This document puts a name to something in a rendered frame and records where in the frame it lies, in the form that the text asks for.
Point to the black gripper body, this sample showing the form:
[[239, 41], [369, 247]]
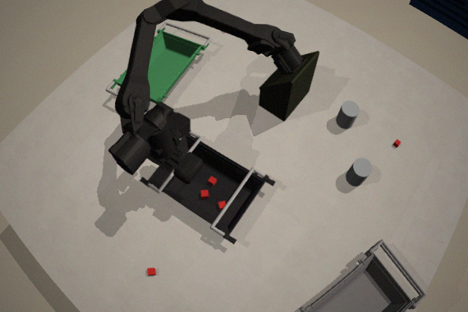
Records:
[[185, 169]]

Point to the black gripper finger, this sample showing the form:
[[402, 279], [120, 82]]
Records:
[[167, 167], [153, 160]]

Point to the grey cylinder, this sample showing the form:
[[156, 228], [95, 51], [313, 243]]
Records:
[[347, 114], [358, 172]]

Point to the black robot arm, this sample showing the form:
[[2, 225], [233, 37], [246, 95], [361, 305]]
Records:
[[153, 128]]

